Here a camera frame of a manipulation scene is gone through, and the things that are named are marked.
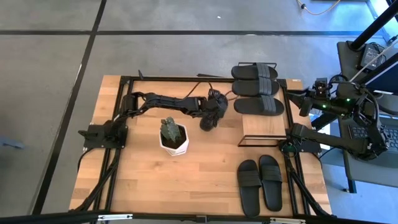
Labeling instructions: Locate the grey work desk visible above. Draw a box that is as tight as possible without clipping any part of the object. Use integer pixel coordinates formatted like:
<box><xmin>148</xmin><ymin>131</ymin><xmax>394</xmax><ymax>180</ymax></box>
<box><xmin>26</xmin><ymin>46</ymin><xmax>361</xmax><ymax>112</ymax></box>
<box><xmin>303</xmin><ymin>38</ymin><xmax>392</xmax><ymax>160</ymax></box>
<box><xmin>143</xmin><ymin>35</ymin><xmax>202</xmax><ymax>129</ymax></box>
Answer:
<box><xmin>337</xmin><ymin>110</ymin><xmax>398</xmax><ymax>194</ymax></box>
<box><xmin>336</xmin><ymin>40</ymin><xmax>398</xmax><ymax>114</ymax></box>

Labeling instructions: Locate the black rig crossbar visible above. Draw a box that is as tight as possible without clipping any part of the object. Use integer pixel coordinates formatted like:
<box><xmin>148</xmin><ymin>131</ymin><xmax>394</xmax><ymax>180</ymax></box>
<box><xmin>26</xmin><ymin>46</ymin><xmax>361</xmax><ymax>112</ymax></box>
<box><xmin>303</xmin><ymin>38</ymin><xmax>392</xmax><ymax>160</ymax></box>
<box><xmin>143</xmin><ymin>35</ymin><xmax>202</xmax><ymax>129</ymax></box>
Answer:
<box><xmin>0</xmin><ymin>211</ymin><xmax>398</xmax><ymax>224</ymax></box>

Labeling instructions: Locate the black keyboard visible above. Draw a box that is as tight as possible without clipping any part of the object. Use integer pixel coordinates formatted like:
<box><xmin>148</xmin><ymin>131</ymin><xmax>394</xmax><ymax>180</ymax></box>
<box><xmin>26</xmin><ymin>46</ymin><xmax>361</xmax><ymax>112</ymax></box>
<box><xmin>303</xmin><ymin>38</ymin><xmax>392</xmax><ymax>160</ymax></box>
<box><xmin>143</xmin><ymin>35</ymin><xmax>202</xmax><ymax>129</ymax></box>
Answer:
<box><xmin>349</xmin><ymin>123</ymin><xmax>398</xmax><ymax>156</ymax></box>

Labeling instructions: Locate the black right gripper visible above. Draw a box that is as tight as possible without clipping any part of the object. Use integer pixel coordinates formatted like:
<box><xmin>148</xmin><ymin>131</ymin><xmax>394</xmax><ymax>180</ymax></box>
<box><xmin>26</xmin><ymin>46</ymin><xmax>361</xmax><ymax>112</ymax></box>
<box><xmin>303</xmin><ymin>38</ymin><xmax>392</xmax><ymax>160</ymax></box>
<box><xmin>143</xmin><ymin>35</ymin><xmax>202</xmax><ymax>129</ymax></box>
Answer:
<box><xmin>285</xmin><ymin>88</ymin><xmax>348</xmax><ymax>118</ymax></box>

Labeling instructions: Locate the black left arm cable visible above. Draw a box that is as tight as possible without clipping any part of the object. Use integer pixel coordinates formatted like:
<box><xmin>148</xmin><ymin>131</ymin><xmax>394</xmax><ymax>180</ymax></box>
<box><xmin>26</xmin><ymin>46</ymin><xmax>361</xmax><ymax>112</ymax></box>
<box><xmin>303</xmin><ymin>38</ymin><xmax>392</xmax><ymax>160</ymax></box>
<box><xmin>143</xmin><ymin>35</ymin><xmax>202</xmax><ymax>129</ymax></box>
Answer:
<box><xmin>183</xmin><ymin>81</ymin><xmax>239</xmax><ymax>102</ymax></box>

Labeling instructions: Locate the black aluminium table frame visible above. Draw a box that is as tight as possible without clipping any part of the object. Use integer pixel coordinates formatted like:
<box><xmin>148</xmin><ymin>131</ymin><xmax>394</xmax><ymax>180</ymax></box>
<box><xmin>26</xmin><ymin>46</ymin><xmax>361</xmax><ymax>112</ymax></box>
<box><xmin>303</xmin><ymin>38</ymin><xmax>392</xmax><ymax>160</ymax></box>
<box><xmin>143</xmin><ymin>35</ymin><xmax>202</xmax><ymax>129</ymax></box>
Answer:
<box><xmin>70</xmin><ymin>70</ymin><xmax>332</xmax><ymax>218</ymax></box>

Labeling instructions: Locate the black rubber slide sandal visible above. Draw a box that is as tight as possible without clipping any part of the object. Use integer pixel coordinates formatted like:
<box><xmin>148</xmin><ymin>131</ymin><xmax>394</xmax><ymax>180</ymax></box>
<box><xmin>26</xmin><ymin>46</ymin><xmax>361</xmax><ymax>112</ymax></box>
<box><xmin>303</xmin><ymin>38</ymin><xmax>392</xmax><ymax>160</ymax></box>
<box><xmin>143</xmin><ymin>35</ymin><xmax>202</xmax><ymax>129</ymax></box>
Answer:
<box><xmin>198</xmin><ymin>114</ymin><xmax>219</xmax><ymax>132</ymax></box>
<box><xmin>236</xmin><ymin>159</ymin><xmax>262</xmax><ymax>218</ymax></box>
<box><xmin>259</xmin><ymin>154</ymin><xmax>283</xmax><ymax>212</ymax></box>
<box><xmin>233</xmin><ymin>95</ymin><xmax>285</xmax><ymax>117</ymax></box>
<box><xmin>231</xmin><ymin>63</ymin><xmax>279</xmax><ymax>81</ymax></box>
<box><xmin>231</xmin><ymin>78</ymin><xmax>280</xmax><ymax>97</ymax></box>

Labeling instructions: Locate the black laptop screen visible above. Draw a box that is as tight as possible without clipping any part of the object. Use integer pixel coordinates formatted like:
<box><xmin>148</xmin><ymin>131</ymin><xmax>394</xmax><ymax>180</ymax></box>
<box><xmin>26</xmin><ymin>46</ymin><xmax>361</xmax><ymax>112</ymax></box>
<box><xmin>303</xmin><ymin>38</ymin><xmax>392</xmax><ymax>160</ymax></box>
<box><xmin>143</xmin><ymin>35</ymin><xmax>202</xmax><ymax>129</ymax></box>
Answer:
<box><xmin>354</xmin><ymin>52</ymin><xmax>398</xmax><ymax>96</ymax></box>

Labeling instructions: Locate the green cactus plant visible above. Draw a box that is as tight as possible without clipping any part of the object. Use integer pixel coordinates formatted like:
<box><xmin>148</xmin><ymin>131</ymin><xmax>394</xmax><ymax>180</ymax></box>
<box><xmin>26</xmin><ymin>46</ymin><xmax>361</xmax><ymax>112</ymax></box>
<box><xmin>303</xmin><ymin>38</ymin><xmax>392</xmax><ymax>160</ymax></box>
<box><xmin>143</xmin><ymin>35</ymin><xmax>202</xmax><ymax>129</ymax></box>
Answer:
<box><xmin>160</xmin><ymin>116</ymin><xmax>182</xmax><ymax>144</ymax></box>

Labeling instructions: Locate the yellow floor cable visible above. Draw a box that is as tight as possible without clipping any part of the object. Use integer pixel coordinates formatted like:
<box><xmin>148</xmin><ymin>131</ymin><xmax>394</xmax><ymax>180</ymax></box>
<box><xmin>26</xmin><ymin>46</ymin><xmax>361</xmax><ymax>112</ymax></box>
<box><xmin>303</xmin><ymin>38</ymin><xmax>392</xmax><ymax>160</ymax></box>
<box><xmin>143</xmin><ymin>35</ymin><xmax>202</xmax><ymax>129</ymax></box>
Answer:
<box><xmin>296</xmin><ymin>0</ymin><xmax>342</xmax><ymax>16</ymax></box>

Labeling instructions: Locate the white angular plant pot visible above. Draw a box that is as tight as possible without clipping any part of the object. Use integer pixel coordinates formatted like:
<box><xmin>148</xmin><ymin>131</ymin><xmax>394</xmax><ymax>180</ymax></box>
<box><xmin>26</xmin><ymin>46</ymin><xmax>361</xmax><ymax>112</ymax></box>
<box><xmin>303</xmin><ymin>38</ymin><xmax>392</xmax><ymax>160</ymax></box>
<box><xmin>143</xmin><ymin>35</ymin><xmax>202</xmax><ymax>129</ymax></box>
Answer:
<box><xmin>158</xmin><ymin>122</ymin><xmax>190</xmax><ymax>157</ymax></box>

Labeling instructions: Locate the black power adapter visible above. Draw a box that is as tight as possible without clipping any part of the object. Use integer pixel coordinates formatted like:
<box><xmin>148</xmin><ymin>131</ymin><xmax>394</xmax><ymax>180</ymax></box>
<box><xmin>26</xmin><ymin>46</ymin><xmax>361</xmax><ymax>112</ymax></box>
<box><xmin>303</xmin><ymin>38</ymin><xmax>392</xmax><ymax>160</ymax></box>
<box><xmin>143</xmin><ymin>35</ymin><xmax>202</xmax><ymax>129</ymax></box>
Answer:
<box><xmin>359</xmin><ymin>42</ymin><xmax>387</xmax><ymax>71</ymax></box>

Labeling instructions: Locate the wooden shelf with black frame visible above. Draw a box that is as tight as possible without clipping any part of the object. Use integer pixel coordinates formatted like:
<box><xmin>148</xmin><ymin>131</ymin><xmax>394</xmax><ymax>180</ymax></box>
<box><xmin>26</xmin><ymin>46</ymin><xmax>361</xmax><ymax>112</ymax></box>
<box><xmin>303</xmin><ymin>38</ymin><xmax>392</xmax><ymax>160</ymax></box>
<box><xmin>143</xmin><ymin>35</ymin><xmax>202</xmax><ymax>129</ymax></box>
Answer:
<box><xmin>237</xmin><ymin>61</ymin><xmax>287</xmax><ymax>148</ymax></box>

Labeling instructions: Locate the small grey floor object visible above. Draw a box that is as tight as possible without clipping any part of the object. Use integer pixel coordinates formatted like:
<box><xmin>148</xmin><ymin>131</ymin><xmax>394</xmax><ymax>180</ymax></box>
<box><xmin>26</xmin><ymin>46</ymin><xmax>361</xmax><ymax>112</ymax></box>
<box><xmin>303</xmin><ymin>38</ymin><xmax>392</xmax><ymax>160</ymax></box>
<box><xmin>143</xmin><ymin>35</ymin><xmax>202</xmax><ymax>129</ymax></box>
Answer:
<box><xmin>0</xmin><ymin>138</ymin><xmax>25</xmax><ymax>150</ymax></box>

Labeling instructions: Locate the black rig pole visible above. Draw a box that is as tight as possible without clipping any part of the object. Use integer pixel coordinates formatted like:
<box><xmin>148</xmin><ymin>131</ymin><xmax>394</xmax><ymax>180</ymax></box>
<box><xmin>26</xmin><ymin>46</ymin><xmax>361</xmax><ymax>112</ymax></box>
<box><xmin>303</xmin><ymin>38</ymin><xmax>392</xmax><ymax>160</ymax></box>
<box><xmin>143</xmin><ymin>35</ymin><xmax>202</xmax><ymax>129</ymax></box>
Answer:
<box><xmin>348</xmin><ymin>0</ymin><xmax>398</xmax><ymax>51</ymax></box>
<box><xmin>310</xmin><ymin>110</ymin><xmax>334</xmax><ymax>131</ymax></box>

